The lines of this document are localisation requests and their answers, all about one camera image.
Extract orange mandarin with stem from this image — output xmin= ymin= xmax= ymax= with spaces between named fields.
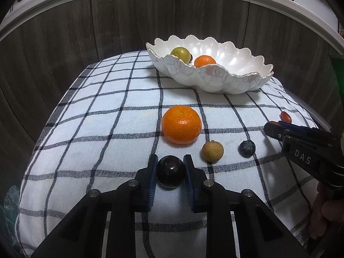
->
xmin=193 ymin=55 xmax=216 ymax=68

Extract yellow-green round fruit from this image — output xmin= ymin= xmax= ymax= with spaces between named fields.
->
xmin=170 ymin=47 xmax=191 ymax=64

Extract red oblong grape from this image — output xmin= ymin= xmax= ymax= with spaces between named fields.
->
xmin=268 ymin=121 xmax=281 ymax=126
xmin=280 ymin=111 xmax=292 ymax=123

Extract person's right hand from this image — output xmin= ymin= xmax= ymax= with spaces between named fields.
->
xmin=309 ymin=182 xmax=343 ymax=239

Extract dark blue blueberry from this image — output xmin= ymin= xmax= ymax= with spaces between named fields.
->
xmin=238 ymin=140 xmax=256 ymax=158

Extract tan longan fruit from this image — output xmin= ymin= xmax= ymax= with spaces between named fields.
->
xmin=201 ymin=140 xmax=224 ymax=163

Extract white scalloped ceramic bowl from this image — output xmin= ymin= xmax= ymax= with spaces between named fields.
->
xmin=146 ymin=35 xmax=274 ymax=94

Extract white black checkered cloth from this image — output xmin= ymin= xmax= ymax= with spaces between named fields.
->
xmin=16 ymin=51 xmax=317 ymax=257

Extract dark wood cabinet fronts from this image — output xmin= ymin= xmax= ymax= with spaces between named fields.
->
xmin=1 ymin=0 xmax=343 ymax=194

